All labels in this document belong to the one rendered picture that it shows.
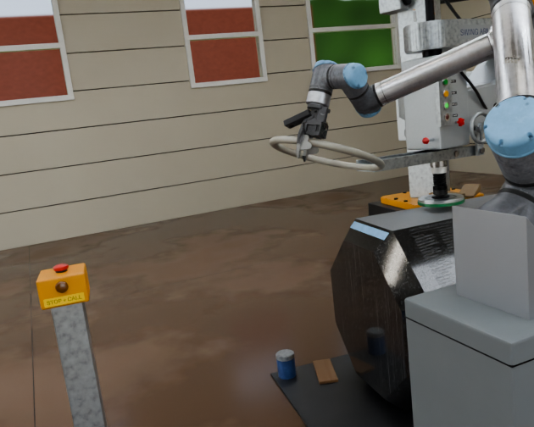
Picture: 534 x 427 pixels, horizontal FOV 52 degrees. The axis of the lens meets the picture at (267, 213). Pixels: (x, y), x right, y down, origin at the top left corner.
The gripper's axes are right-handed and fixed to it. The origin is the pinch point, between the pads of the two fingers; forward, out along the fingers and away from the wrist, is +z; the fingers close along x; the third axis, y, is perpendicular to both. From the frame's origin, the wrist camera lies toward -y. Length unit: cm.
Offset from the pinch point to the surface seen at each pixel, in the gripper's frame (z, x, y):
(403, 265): 32, 42, 37
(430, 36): -69, 49, 25
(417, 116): -37, 65, 22
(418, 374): 61, -18, 63
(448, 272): 31, 50, 54
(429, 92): -46, 58, 27
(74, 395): 85, -75, -13
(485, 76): -67, 93, 43
